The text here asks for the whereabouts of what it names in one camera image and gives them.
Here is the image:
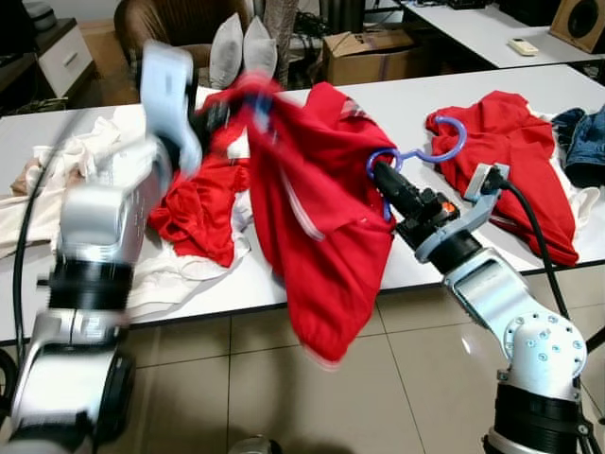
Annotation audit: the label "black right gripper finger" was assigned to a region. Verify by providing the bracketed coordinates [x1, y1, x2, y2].
[373, 159, 424, 217]

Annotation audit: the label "purple plastic hanger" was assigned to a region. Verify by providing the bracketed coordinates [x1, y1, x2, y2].
[365, 114, 470, 224]

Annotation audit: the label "red garment white stripes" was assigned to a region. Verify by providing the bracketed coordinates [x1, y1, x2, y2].
[219, 74, 399, 368]

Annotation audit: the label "grey oval cushion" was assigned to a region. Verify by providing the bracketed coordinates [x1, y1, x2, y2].
[243, 16, 279, 79]
[209, 13, 246, 91]

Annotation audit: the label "grey table black legs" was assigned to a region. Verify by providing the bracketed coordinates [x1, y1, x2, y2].
[0, 64, 605, 346]

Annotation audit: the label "plain red garment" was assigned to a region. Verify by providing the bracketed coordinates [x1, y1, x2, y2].
[425, 91, 580, 268]
[147, 121, 251, 269]

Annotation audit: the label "brown armchair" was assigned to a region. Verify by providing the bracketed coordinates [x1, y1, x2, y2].
[114, 0, 254, 75]

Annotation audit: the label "cream garment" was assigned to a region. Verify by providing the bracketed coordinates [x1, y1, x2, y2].
[0, 99, 152, 258]

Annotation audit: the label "cardboard box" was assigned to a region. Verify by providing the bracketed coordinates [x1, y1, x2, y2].
[322, 29, 424, 86]

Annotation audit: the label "white cloth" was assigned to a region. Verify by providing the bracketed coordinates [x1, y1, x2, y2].
[565, 180, 605, 233]

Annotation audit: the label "white drawer cabinet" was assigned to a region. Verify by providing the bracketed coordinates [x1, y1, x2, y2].
[0, 0, 97, 100]

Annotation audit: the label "blue denim garment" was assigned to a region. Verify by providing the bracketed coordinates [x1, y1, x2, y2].
[551, 106, 605, 189]

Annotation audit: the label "white table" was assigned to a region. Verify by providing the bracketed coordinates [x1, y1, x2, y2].
[402, 0, 605, 72]

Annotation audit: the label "white remote control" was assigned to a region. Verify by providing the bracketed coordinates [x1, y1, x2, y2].
[507, 38, 541, 57]

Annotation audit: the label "wooden speaker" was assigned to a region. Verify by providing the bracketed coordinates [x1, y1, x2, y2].
[548, 0, 605, 54]

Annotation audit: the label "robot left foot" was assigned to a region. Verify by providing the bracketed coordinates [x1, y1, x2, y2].
[227, 435, 282, 454]

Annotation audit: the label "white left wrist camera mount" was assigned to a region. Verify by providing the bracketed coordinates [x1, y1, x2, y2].
[139, 40, 205, 178]

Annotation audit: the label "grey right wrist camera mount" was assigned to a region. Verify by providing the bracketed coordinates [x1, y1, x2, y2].
[414, 163, 512, 266]

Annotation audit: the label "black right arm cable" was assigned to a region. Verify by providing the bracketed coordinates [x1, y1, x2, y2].
[501, 180, 574, 323]

